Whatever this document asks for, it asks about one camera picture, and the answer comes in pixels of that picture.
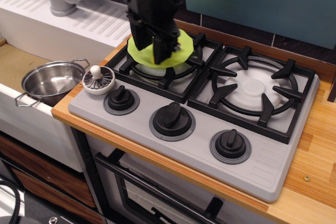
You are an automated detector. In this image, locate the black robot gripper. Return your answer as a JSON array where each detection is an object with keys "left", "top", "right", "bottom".
[{"left": 126, "top": 0, "right": 182, "bottom": 64}]

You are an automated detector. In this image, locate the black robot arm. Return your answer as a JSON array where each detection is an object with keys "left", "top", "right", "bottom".
[{"left": 126, "top": 0, "right": 184, "bottom": 65}]

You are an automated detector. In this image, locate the lime green plate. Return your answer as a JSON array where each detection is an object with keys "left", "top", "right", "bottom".
[{"left": 127, "top": 29, "right": 194, "bottom": 68}]

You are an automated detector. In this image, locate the white toy mushroom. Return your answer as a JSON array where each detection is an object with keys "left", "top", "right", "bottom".
[{"left": 82, "top": 65, "right": 115, "bottom": 95}]

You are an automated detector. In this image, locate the stainless steel pot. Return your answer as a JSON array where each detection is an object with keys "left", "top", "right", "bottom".
[{"left": 15, "top": 58, "right": 90, "bottom": 107}]

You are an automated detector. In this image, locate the white toy sink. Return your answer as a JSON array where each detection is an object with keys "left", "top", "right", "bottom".
[{"left": 1, "top": 0, "right": 130, "bottom": 172}]

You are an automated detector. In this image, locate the white left burner cap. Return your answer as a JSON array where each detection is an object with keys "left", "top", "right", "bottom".
[{"left": 134, "top": 62, "right": 195, "bottom": 80}]

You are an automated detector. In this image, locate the white burner cap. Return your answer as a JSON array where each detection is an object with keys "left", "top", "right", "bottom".
[
  {"left": 217, "top": 67, "right": 282, "bottom": 112},
  {"left": 134, "top": 62, "right": 195, "bottom": 80}
]

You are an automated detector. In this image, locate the black left burner grate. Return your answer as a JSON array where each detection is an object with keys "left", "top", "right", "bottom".
[{"left": 106, "top": 33, "right": 223, "bottom": 103}]

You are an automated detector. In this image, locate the black burner grate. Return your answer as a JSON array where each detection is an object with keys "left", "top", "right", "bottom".
[
  {"left": 187, "top": 46, "right": 318, "bottom": 144},
  {"left": 106, "top": 33, "right": 223, "bottom": 103}
]

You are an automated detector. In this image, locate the black left stove knob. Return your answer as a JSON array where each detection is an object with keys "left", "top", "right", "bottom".
[{"left": 103, "top": 85, "right": 140, "bottom": 116}]

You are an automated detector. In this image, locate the black stove knob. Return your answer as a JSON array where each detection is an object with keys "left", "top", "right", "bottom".
[
  {"left": 149, "top": 102, "right": 196, "bottom": 142},
  {"left": 209, "top": 129, "right": 251, "bottom": 165},
  {"left": 103, "top": 85, "right": 140, "bottom": 116}
]

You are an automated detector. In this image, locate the black middle stove knob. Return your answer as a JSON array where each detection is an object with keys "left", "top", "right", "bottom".
[{"left": 149, "top": 102, "right": 196, "bottom": 142}]

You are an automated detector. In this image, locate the white right burner cap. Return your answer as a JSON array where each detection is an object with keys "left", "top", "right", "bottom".
[{"left": 217, "top": 67, "right": 282, "bottom": 112}]

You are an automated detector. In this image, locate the grey toy stovetop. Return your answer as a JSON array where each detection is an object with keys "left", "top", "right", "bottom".
[{"left": 68, "top": 32, "right": 320, "bottom": 202}]

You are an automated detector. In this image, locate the black right burner grate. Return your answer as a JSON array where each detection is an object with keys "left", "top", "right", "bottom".
[{"left": 187, "top": 46, "right": 318, "bottom": 144}]

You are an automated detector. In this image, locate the black right stove knob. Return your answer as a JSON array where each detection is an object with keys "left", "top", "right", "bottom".
[{"left": 209, "top": 129, "right": 251, "bottom": 165}]

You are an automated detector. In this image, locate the wooden drawer front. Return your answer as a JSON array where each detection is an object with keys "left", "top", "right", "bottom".
[{"left": 1, "top": 132, "right": 103, "bottom": 223}]

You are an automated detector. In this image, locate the black oven door handle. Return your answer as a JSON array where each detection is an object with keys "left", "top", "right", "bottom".
[{"left": 94, "top": 153, "right": 218, "bottom": 224}]

